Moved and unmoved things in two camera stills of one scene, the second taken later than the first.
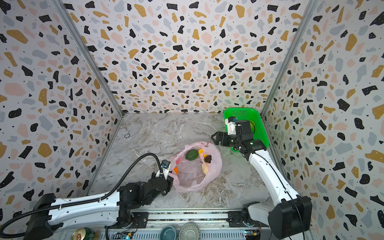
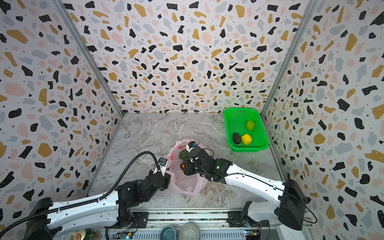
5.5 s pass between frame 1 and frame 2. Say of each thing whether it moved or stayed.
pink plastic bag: moved
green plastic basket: stayed
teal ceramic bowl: stayed
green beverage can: stayed
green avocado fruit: moved
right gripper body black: moved
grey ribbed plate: stayed
